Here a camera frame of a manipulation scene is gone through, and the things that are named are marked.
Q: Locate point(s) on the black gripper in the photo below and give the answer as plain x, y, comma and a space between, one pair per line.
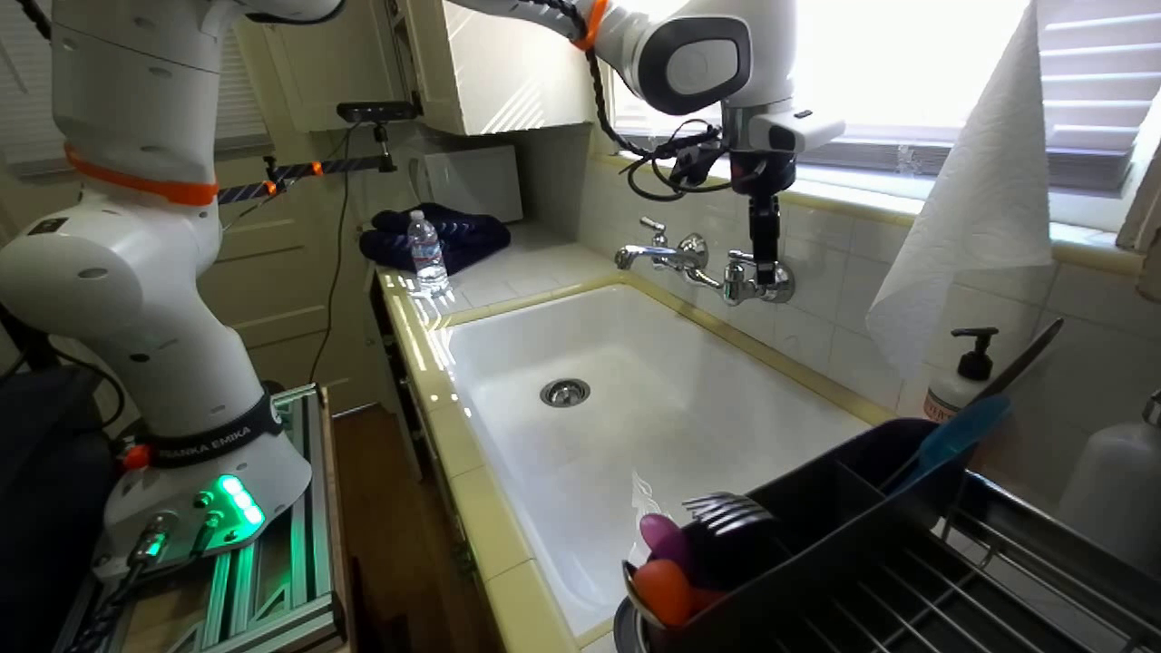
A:
765, 175

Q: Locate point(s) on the chrome faucet spout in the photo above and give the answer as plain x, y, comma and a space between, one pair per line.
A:
660, 255

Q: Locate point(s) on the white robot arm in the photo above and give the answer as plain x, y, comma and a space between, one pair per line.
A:
136, 98

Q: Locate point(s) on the window with blinds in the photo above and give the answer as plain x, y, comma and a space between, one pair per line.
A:
906, 78

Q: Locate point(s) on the white paper towel sheet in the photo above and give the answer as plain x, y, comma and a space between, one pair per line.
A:
990, 204

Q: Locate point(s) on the white ceramic sink basin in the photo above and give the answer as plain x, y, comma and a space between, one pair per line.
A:
672, 416

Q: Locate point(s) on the soap pump bottle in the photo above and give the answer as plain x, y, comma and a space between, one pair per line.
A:
968, 377

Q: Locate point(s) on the metal sink drain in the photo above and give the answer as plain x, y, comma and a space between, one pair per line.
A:
565, 393

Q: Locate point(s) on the dark blue cloth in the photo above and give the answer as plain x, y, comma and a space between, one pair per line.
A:
461, 238

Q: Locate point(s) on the black utensil caddy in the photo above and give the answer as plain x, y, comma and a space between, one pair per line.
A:
813, 575

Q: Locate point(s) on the clear plastic water bottle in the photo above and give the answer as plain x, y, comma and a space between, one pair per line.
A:
426, 253

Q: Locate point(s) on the purple utensil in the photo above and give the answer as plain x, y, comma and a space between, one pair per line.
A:
665, 537

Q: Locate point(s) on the black dish drying rack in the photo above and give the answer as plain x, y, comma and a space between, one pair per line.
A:
1018, 580

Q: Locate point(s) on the orange round utensil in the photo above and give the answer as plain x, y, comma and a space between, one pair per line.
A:
665, 589

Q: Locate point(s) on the white plastic jug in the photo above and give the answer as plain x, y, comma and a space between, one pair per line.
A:
1114, 490

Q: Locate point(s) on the blue handled brush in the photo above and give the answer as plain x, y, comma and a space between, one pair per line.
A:
975, 419

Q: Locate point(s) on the white wall cabinet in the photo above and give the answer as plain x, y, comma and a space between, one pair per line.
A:
486, 74

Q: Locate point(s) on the black camera on stand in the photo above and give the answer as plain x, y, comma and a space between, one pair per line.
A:
376, 109

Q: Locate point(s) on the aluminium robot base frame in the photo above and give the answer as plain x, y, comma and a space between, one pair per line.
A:
226, 556

